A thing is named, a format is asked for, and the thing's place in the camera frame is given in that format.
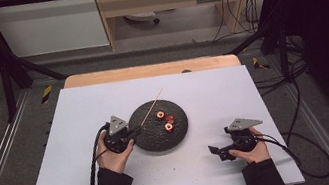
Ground person's right hand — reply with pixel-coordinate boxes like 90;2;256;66
225;123;272;168

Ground black metal frame strut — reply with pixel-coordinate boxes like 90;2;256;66
0;0;74;125
223;8;298;93

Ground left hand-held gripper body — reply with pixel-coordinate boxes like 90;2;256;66
100;112;137;157

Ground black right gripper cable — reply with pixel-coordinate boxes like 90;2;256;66
245;73;329;185

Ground white board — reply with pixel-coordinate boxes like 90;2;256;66
5;51;306;185

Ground white cabinet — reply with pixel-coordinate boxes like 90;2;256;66
0;0;111;64

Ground yellow and black tape strip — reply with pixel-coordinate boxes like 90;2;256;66
250;54;272;73
38;84;57;106

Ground wooden table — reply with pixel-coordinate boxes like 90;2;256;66
62;47;242;96

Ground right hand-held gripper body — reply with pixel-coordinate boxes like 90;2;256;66
222;114;268;156

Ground bundle of hanging black cables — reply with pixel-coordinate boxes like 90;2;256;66
205;0;279;44

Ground black round plate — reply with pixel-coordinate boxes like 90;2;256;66
123;94;194;158

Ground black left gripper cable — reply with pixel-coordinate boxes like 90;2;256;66
79;122;120;185

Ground thin wooden skewer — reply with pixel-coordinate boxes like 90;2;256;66
133;87;171;129

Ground black cables on floor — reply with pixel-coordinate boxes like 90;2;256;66
247;33;314;98

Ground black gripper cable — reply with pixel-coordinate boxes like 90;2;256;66
79;122;120;185
245;73;329;185

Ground white chair base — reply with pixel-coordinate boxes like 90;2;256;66
123;8;162;30

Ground person's left hand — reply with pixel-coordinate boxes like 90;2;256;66
91;126;140;178

